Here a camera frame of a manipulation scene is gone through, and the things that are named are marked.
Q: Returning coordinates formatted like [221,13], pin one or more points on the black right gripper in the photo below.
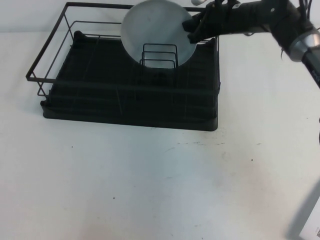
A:
[217,20]

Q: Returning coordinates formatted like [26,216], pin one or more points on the grey round plate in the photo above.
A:
[150,30]

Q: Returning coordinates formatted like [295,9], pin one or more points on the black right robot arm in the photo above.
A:
[262,17]

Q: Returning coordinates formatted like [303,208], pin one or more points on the black plastic drain tray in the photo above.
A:
[100,117]

